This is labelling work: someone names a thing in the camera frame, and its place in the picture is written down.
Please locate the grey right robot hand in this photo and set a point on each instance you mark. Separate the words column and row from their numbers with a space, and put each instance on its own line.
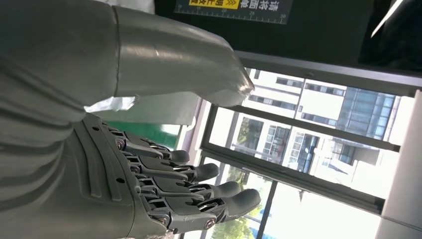
column 99, row 184

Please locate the green conveyor belt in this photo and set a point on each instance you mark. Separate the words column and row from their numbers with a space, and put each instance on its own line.
column 151, row 132

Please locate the black inbound scanner machine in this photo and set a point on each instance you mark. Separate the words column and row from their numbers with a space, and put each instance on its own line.
column 329, row 33

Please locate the dark window frame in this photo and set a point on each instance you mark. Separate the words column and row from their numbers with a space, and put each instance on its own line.
column 296, row 175

